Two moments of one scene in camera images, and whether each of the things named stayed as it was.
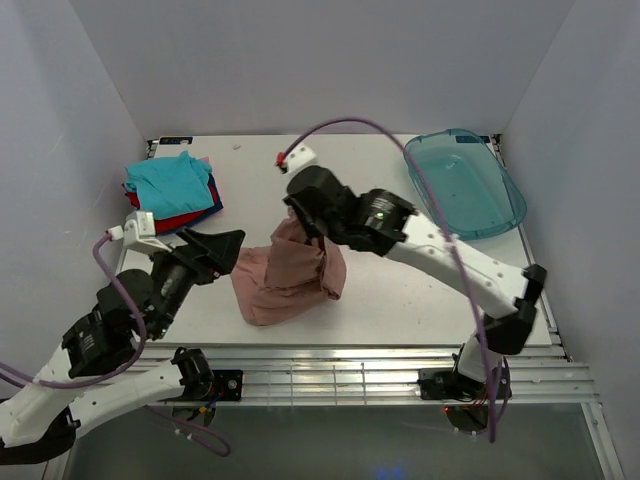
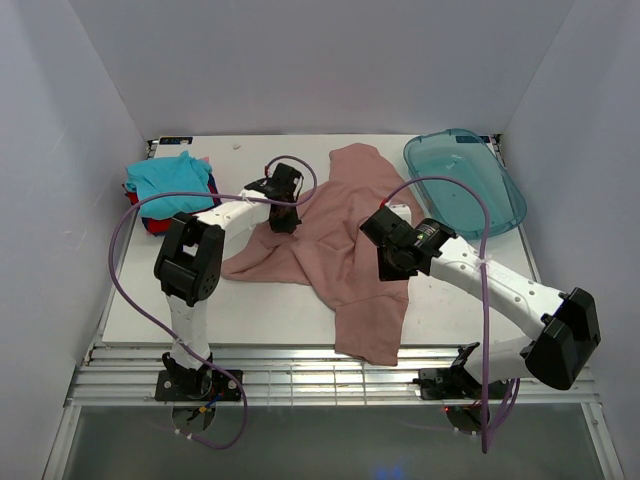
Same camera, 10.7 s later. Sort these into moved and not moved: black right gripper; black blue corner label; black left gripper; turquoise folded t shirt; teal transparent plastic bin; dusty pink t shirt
Moved: black right gripper; black left gripper; dusty pink t shirt
Not moved: teal transparent plastic bin; turquoise folded t shirt; black blue corner label
